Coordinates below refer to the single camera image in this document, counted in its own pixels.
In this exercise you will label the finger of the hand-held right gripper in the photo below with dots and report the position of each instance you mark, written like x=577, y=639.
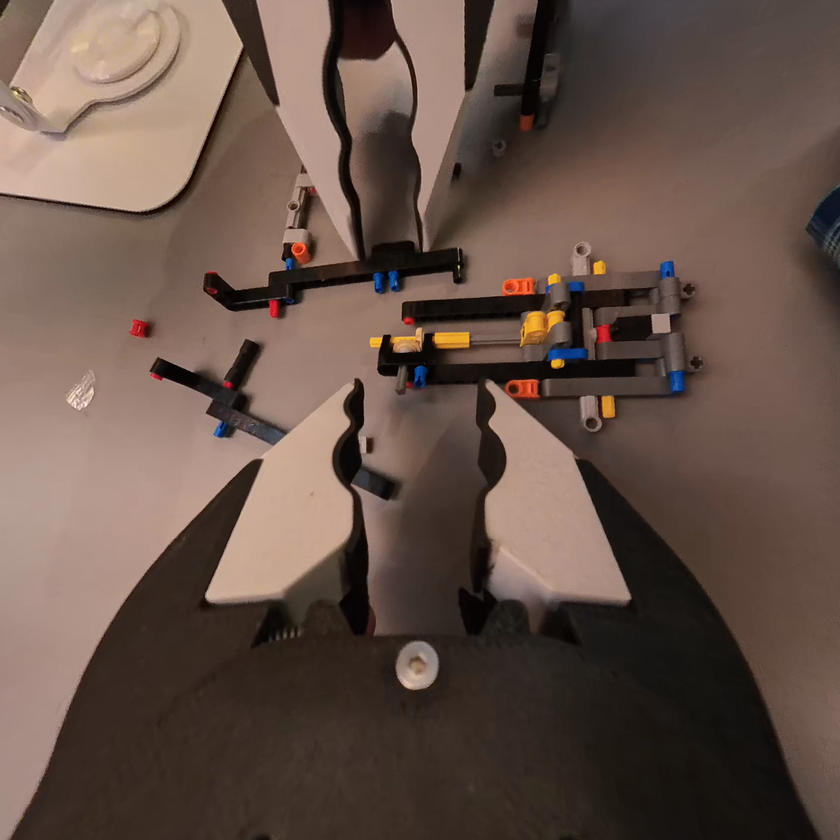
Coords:
x=302, y=85
x=439, y=98

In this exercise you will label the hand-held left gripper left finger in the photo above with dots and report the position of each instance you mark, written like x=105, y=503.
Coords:
x=289, y=518

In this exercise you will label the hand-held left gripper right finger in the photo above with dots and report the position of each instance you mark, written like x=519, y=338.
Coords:
x=558, y=525

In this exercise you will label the grey black lego chassis assembly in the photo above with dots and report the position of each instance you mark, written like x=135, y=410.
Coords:
x=499, y=377

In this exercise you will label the long black lego beam assembly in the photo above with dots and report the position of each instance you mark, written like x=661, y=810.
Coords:
x=315, y=275

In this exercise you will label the black lego axle grey connector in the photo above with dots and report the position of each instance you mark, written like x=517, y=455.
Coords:
x=533, y=72

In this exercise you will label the black lego cross assembly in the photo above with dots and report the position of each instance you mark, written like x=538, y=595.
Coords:
x=226, y=400

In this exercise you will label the grey orange lego connector assembly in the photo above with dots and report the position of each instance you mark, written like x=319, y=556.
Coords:
x=297, y=237

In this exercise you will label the red lego bush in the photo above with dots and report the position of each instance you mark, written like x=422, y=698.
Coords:
x=138, y=328

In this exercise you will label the white stand base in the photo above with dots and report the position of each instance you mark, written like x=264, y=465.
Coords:
x=131, y=164

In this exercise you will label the clear plastic piece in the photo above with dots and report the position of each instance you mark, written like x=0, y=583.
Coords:
x=81, y=391

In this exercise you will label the blue plaid cloth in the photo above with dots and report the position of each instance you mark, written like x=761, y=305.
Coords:
x=827, y=229

